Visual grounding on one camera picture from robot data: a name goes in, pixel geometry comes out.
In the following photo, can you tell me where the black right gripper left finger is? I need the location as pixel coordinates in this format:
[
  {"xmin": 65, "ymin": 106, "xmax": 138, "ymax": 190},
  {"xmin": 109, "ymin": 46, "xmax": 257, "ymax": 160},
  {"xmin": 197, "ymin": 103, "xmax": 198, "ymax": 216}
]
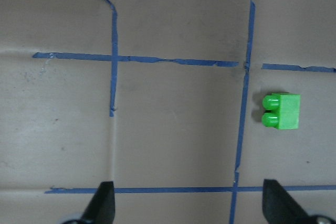
[{"xmin": 80, "ymin": 181, "xmax": 116, "ymax": 224}]

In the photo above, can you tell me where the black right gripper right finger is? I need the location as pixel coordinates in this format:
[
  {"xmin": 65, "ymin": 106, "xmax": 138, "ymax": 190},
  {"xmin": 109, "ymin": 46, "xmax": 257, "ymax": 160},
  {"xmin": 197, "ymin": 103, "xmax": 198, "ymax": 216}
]
[{"xmin": 262, "ymin": 179, "xmax": 309, "ymax": 223}]

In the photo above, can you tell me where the green toy block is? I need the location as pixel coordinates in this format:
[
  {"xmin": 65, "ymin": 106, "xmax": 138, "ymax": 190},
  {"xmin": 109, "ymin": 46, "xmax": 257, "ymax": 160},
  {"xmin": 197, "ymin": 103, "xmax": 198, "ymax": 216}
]
[{"xmin": 261, "ymin": 93, "xmax": 301, "ymax": 130}]

